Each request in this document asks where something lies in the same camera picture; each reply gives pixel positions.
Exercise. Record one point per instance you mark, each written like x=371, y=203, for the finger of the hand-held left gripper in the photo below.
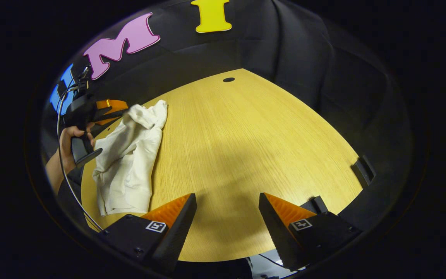
x=110, y=108

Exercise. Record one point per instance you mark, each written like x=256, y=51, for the white sweatshirt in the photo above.
x=126, y=162

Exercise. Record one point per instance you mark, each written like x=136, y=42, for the black backdrop cloth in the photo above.
x=285, y=50

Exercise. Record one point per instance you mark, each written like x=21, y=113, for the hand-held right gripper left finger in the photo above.
x=176, y=232

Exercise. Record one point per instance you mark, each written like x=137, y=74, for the black table edge bracket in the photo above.
x=364, y=170
x=316, y=204

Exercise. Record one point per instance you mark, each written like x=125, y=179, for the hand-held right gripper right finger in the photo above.
x=275, y=232

